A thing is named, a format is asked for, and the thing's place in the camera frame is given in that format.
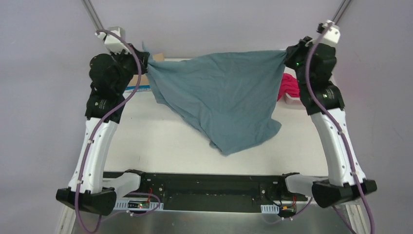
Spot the grey-blue t shirt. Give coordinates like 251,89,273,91
147,50,286,156

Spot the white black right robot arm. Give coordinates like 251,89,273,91
276,37,377,208

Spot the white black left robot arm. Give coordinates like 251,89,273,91
56,50,150,216

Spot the folded tan t shirt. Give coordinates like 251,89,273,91
127,53,165,89

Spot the folded blue white t shirt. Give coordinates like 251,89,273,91
124,85,151,93

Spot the pink red t shirt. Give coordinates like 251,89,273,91
277,73,300,101

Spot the white plastic laundry basket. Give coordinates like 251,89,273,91
284,94,303,106

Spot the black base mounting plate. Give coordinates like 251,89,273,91
115,173,308,214

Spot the left controller circuit board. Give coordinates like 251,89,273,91
128,200,150,210

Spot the controller circuit board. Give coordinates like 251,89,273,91
280,206,296,215
128,200,150,210

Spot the right controller circuit board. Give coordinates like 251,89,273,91
280,206,296,215

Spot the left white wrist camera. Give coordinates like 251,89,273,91
95,26,130,55

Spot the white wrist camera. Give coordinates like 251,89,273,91
95,26,130,55
317,20,340,47

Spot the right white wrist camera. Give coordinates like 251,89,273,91
317,20,340,47

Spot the left aluminium frame post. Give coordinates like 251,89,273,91
81,0,104,30

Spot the aluminium frame post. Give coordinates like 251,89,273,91
331,0,353,25
81,0,104,30

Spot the right aluminium frame post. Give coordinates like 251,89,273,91
331,0,353,25

